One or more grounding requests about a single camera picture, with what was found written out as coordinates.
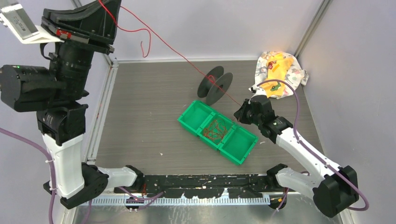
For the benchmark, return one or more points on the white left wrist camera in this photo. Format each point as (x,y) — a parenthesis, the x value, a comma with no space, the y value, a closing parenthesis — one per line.
(14,17)

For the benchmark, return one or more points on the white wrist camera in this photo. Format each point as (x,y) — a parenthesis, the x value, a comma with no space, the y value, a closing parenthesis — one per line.
(257,91)
(14,17)

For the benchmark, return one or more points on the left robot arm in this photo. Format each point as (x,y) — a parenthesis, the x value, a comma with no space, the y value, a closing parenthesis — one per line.
(54,93)

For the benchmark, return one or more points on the black cable spool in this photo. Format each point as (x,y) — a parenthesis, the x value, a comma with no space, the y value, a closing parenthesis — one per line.
(214,85)

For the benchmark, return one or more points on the green plastic bin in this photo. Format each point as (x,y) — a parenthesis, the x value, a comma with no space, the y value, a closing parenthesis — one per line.
(215,130)
(237,145)
(195,116)

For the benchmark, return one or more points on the green plastic bin middle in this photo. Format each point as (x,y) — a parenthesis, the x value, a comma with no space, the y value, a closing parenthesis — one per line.
(215,130)

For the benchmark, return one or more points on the slotted aluminium cable duct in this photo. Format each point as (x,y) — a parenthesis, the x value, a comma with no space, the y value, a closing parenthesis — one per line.
(222,200)

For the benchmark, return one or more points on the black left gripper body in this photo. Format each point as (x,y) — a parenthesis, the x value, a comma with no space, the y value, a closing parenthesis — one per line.
(61,34)

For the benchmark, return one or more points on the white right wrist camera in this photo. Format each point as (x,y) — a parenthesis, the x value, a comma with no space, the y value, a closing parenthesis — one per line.
(257,91)

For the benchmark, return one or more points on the crumpled yellow patterned cloth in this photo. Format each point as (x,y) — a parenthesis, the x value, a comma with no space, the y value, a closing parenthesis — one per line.
(279,74)

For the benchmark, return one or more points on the green plastic bin left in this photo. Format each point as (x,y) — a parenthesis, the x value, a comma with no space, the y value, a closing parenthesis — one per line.
(195,116)

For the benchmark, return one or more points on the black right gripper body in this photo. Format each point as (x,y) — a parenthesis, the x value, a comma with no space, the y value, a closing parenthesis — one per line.
(256,118)

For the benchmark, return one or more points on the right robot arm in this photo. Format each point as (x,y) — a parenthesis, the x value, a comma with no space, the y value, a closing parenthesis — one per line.
(332,188)

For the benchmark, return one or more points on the green plastic bin right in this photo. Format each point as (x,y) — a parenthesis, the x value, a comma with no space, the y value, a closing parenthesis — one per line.
(237,145)

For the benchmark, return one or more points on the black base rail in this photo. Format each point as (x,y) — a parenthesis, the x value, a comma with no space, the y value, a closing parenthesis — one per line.
(206,186)

